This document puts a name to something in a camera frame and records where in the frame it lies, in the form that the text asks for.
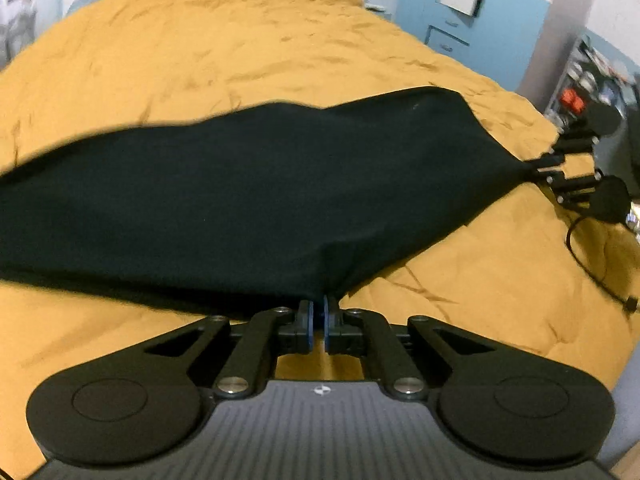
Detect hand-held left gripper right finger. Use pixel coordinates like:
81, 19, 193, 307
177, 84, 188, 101
324, 296, 493, 400

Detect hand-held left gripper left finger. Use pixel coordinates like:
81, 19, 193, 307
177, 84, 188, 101
142, 300, 317, 398

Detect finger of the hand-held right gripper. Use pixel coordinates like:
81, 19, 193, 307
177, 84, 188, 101
545, 171, 603, 208
524, 130, 601, 175

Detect black pants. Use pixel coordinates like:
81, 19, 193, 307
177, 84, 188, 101
0, 86, 538, 318

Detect cluttered storage shelf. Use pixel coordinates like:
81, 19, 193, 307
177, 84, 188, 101
545, 35, 640, 136

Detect blue cabinet with drawers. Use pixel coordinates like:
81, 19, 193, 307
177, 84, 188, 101
397, 0, 556, 93

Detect mustard yellow bed blanket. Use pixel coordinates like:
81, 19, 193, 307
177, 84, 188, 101
0, 0, 632, 480

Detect black cable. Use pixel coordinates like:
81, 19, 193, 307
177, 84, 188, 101
566, 212, 640, 313

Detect wall poster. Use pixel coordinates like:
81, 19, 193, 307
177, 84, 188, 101
0, 0, 61, 61

